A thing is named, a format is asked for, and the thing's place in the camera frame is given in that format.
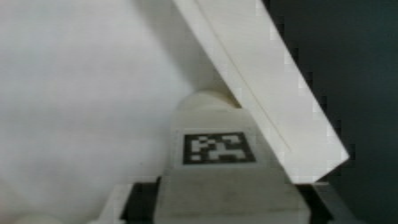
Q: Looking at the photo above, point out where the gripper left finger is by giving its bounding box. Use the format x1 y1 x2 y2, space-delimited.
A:
88 176 159 224

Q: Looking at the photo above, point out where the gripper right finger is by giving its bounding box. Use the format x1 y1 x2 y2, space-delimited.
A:
298 182 363 224

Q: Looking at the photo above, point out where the white leg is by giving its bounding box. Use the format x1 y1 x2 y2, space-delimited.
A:
155 91 312 224

